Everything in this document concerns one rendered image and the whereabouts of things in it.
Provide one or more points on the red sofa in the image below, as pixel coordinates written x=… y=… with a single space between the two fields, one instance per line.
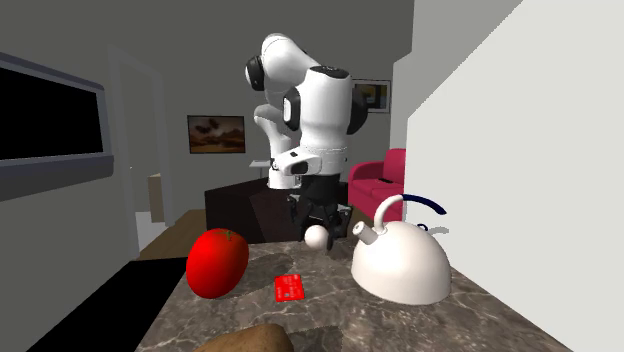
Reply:
x=373 y=187

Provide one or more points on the brown landscape wall picture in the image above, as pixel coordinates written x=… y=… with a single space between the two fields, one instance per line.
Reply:
x=216 y=134

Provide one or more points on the small white ball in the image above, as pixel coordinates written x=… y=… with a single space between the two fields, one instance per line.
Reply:
x=317 y=237

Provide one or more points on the red card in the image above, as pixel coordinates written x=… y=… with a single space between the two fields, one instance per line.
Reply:
x=289 y=287

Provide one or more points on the brown potato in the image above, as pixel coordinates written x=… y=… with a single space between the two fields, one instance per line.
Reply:
x=253 y=340

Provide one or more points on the red tomato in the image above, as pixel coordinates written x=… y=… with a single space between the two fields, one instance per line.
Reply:
x=217 y=263

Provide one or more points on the grey framed dark window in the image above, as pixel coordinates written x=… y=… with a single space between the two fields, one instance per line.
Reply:
x=48 y=117

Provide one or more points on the grey door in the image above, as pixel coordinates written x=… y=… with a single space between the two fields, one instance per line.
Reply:
x=141 y=146

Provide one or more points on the dark robot stand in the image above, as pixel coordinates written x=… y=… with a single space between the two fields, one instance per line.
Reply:
x=234 y=209

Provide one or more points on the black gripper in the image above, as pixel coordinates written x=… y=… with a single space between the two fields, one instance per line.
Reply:
x=319 y=192

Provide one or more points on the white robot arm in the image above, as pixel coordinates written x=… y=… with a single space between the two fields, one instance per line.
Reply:
x=324 y=117

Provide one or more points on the yellow and blue wall picture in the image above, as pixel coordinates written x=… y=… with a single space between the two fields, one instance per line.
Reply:
x=375 y=96

